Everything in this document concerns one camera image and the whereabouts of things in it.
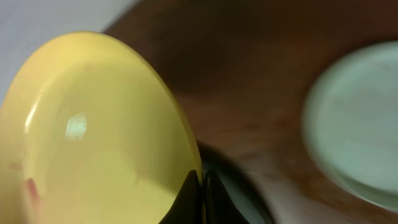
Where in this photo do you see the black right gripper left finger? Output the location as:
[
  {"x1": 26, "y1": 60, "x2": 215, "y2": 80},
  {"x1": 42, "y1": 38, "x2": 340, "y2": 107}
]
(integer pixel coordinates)
[{"x1": 159, "y1": 170, "x2": 203, "y2": 224}]

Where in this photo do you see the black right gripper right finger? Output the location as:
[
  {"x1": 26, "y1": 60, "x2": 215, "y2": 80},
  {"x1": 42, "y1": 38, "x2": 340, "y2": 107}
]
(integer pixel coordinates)
[{"x1": 203, "y1": 169, "x2": 276, "y2": 224}]

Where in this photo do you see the yellow plate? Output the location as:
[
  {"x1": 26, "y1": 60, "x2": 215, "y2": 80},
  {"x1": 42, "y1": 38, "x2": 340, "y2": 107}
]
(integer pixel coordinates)
[{"x1": 1, "y1": 32, "x2": 202, "y2": 223}]

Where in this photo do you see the light green plate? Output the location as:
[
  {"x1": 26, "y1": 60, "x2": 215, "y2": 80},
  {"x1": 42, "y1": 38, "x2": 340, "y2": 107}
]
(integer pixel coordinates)
[{"x1": 302, "y1": 40, "x2": 397, "y2": 212}]

